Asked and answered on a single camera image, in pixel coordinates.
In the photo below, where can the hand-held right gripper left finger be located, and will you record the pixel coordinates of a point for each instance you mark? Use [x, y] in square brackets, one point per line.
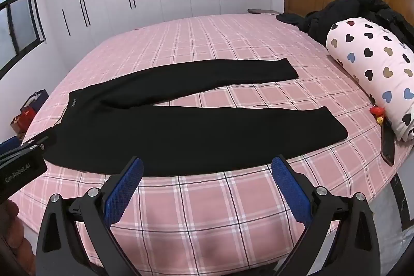
[124, 192]

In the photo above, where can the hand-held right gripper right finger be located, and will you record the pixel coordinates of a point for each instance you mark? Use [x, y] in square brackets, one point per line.
[289, 188]

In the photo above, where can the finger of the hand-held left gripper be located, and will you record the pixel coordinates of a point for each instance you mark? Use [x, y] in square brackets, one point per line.
[43, 140]

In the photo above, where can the black pants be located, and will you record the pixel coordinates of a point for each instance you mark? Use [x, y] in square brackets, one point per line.
[155, 130]

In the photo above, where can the person's left hand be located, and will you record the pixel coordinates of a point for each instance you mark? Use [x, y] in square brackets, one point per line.
[16, 230]

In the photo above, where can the red gift bag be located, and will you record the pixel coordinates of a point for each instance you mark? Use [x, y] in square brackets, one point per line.
[23, 119]

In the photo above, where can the blue box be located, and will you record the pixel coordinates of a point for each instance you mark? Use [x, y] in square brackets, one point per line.
[9, 143]

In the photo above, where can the blue gift bag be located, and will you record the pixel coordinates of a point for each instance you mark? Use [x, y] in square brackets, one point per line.
[38, 99]

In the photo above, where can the red toy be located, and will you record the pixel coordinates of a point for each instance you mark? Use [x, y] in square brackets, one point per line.
[377, 112]

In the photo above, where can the black framed window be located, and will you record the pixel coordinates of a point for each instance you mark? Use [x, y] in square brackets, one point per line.
[17, 23]

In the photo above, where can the bed with pink plaid sheet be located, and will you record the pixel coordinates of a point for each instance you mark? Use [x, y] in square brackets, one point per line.
[245, 75]

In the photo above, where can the heart printed rolled duvet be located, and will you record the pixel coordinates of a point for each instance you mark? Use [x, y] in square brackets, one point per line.
[372, 69]

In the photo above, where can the small black cloth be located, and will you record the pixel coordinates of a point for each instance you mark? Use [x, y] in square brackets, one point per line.
[289, 19]

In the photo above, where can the black jacket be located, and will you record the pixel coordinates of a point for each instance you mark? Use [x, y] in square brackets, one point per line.
[352, 9]

